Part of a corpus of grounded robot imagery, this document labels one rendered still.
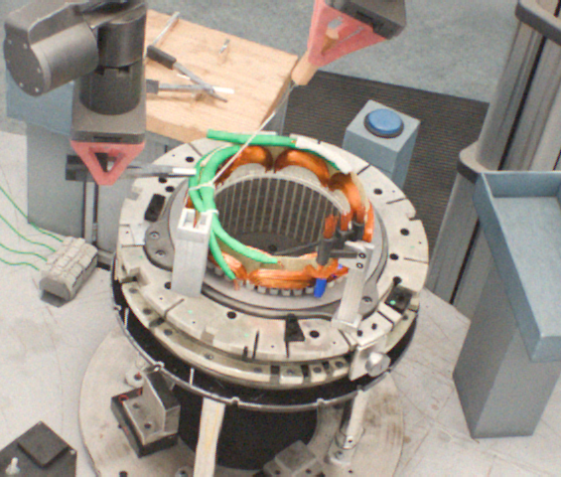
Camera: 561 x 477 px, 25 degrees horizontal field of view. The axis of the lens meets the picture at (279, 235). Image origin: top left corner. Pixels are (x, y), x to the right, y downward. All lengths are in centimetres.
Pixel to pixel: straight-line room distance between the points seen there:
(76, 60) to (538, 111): 72
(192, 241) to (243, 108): 35
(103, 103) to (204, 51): 44
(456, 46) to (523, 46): 194
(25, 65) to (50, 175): 59
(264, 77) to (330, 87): 172
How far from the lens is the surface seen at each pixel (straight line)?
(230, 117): 150
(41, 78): 108
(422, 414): 161
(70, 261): 166
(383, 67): 341
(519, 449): 162
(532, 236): 151
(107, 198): 162
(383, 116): 157
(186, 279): 124
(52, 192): 170
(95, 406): 153
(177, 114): 150
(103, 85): 116
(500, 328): 149
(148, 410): 149
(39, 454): 145
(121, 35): 112
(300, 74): 118
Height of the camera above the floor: 203
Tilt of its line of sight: 45 degrees down
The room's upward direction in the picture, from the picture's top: 11 degrees clockwise
